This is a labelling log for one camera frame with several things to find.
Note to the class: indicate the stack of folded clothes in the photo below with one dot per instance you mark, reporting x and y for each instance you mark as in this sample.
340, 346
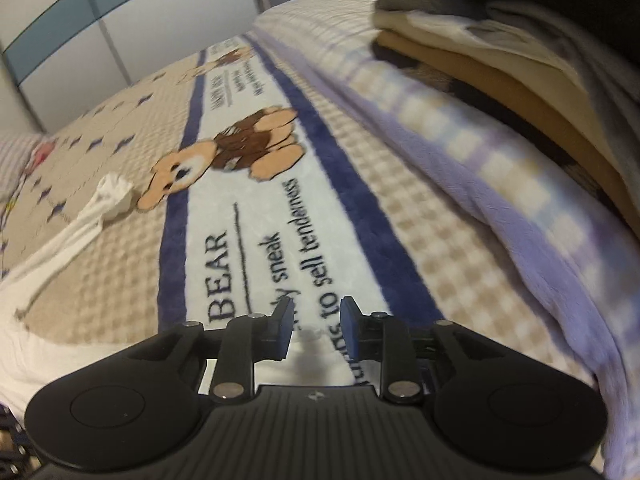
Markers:
500, 70

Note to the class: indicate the purple plaid pillow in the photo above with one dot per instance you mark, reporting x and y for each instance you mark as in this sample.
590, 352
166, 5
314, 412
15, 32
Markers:
12, 165

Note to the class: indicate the white and blue wardrobe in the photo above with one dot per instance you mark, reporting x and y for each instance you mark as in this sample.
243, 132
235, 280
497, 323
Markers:
100, 35

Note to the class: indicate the purple plaid quilt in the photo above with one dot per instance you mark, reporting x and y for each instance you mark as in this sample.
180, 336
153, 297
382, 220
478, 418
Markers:
500, 185

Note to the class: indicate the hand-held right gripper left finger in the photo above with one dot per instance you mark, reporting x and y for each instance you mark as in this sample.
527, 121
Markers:
285, 330

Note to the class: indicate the white long-sleeved top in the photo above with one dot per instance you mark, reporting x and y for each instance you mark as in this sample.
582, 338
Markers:
60, 355

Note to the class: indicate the beige bear printed blanket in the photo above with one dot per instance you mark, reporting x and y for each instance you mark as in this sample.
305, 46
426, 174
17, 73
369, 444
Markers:
400, 200

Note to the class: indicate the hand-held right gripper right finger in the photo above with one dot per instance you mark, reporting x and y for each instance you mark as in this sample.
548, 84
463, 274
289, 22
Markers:
349, 330

